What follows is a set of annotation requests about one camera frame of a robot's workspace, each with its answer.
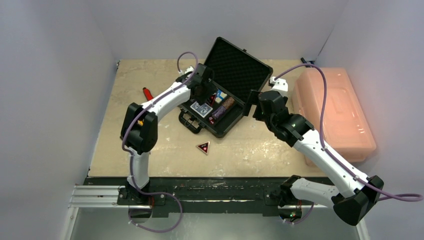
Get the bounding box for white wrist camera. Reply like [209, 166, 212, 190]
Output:
[268, 76, 289, 97]
[179, 65, 195, 76]

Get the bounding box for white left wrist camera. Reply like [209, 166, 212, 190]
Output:
[179, 65, 195, 76]

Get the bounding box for black poker set case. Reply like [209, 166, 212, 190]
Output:
[178, 37, 274, 138]

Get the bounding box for grey purple poker chip stack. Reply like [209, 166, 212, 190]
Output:
[211, 105, 227, 120]

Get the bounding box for blue boxed card deck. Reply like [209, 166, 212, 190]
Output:
[215, 89, 228, 104]

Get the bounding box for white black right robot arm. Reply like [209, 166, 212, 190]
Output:
[243, 90, 384, 226]

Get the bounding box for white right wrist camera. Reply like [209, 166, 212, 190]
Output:
[268, 76, 289, 97]

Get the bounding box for triangular dealer button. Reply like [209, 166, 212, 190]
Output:
[207, 93, 217, 106]
[196, 141, 211, 155]

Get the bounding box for translucent pink storage bin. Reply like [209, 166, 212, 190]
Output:
[291, 67, 376, 163]

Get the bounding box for red black utility knife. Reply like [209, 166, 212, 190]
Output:
[142, 87, 154, 101]

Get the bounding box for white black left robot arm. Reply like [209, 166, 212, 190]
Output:
[120, 63, 217, 205]

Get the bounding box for black aluminium mounting rail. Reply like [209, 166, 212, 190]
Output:
[69, 177, 312, 218]

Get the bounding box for blue backed playing card deck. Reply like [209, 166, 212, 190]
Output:
[190, 102, 213, 118]

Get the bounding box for blue object behind bin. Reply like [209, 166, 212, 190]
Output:
[300, 57, 315, 68]

